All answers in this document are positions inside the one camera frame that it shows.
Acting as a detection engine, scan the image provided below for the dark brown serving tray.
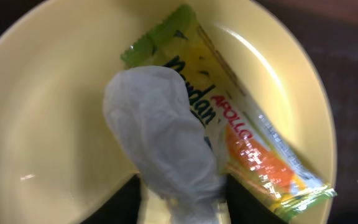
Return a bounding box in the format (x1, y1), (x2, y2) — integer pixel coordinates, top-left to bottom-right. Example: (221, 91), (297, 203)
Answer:
(0, 0), (358, 224)

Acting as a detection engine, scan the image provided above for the green orange snack wrapper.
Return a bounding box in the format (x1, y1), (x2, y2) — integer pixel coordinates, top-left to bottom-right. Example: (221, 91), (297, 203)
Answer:
(121, 5), (336, 223)

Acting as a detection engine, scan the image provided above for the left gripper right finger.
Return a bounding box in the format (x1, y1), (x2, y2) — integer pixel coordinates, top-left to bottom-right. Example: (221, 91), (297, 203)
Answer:
(225, 175), (287, 224)

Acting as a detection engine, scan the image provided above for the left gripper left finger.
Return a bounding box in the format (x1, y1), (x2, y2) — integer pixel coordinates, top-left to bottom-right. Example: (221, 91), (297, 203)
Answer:
(81, 175), (142, 224)

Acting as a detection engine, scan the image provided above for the white tissue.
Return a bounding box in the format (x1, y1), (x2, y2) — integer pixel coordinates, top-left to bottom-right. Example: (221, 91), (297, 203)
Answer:
(103, 66), (226, 223)

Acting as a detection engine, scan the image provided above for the yellow plate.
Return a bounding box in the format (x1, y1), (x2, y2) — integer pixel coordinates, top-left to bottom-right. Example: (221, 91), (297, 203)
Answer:
(0, 0), (337, 223)

